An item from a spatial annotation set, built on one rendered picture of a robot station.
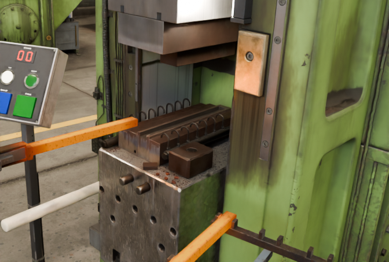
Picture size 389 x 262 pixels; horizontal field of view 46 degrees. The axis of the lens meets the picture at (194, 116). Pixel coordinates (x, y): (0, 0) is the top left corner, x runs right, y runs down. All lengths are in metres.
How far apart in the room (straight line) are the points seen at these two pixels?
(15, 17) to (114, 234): 4.76
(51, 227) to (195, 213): 1.54
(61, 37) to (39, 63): 5.07
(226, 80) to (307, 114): 0.63
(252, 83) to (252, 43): 0.11
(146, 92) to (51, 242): 1.30
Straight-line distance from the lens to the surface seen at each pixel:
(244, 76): 1.31
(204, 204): 1.46
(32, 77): 1.74
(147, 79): 1.69
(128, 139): 1.54
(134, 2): 1.41
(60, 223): 2.89
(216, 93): 1.86
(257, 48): 1.27
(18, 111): 1.73
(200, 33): 1.45
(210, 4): 1.38
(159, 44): 1.34
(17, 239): 2.81
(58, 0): 6.63
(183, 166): 1.38
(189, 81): 1.86
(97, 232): 2.06
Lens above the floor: 1.57
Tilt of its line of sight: 20 degrees down
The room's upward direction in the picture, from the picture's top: 3 degrees clockwise
